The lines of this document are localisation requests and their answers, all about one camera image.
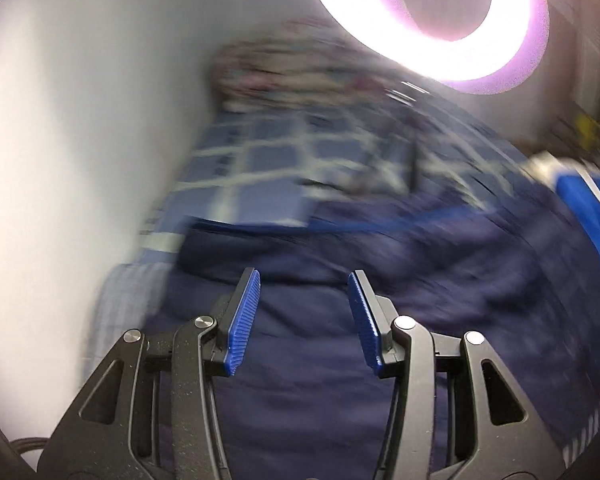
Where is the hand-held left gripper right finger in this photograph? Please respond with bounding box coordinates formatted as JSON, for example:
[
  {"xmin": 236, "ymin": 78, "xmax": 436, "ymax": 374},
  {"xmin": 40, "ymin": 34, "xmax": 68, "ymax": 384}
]
[{"xmin": 347, "ymin": 270, "xmax": 566, "ymax": 480}]

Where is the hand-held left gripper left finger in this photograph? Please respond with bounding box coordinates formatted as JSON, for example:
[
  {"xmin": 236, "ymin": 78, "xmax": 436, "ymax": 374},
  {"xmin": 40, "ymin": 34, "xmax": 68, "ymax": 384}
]
[{"xmin": 37, "ymin": 268, "xmax": 262, "ymax": 480}]

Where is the navy puffer jacket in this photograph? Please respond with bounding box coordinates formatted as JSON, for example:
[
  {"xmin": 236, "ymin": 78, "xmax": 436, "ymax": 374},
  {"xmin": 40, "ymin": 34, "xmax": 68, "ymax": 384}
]
[{"xmin": 157, "ymin": 185, "xmax": 600, "ymax": 480}]

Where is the blue plaid blanket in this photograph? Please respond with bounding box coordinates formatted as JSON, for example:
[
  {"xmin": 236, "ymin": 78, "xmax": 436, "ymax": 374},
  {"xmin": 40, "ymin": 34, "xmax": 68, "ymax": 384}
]
[{"xmin": 140, "ymin": 105, "xmax": 531, "ymax": 261}]

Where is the bright blue jacket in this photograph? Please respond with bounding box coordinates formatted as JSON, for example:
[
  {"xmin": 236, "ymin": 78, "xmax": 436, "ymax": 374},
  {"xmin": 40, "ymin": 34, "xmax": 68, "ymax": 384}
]
[{"xmin": 555, "ymin": 170, "xmax": 600, "ymax": 306}]

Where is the yellow box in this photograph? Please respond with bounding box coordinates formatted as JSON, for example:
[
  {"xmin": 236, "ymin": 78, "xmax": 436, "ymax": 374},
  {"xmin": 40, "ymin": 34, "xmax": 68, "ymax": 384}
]
[{"xmin": 575, "ymin": 117, "xmax": 598, "ymax": 146}]

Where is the ring light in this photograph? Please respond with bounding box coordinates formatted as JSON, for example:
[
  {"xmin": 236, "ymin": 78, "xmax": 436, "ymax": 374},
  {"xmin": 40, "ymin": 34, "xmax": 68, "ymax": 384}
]
[{"xmin": 302, "ymin": 0, "xmax": 551, "ymax": 95}]

